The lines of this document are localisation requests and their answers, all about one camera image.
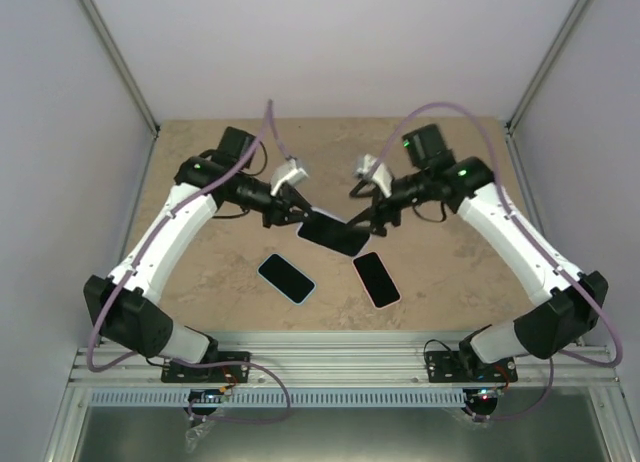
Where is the lavender phone case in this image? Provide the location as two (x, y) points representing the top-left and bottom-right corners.
(296, 208), (372, 257)

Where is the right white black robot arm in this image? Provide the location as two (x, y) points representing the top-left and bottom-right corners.
(349, 124), (608, 381)

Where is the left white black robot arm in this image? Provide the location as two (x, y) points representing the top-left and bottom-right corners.
(83, 127), (312, 381)

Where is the phone in pale pink case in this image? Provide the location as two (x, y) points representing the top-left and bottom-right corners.
(353, 252), (401, 309)

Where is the phone in light blue case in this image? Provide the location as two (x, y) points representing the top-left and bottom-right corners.
(257, 254), (316, 305)

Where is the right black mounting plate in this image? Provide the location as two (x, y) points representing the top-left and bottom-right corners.
(424, 350), (519, 384)

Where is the black mounting plate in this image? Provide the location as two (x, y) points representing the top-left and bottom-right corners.
(160, 351), (251, 385)
(424, 350), (519, 384)

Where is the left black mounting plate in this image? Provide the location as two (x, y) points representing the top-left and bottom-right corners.
(160, 351), (251, 385)

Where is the left circuit board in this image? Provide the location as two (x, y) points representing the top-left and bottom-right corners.
(188, 386), (233, 404)

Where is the circuit board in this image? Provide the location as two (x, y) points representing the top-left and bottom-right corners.
(188, 386), (233, 404)
(474, 386), (503, 400)

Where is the right circuit board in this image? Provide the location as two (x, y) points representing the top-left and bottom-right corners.
(474, 386), (503, 400)

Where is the clear plastic bag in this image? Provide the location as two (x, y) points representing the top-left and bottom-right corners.
(185, 419), (213, 454)

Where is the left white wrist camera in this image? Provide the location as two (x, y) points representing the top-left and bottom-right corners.
(270, 157), (309, 196)

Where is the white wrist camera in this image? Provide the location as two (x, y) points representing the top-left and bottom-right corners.
(354, 154), (394, 198)
(270, 157), (309, 196)

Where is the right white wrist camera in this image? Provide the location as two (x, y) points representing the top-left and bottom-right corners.
(354, 154), (394, 198)

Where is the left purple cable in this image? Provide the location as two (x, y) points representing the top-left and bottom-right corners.
(87, 99), (301, 426)

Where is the purple cable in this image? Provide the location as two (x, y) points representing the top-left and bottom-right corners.
(367, 101), (625, 423)
(87, 99), (301, 426)

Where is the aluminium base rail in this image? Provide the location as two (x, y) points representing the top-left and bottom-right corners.
(68, 331), (619, 389)

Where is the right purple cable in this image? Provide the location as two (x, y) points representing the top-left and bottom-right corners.
(367, 101), (625, 423)

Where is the grey slotted cable duct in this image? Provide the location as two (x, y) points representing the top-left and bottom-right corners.
(90, 388), (466, 408)

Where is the left aluminium frame post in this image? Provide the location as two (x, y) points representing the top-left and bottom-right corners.
(69, 0), (161, 136)

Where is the aluminium frame post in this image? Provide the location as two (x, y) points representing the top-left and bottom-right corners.
(503, 0), (604, 133)
(69, 0), (161, 136)

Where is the right aluminium frame post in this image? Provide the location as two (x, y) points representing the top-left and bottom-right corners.
(503, 0), (604, 133)

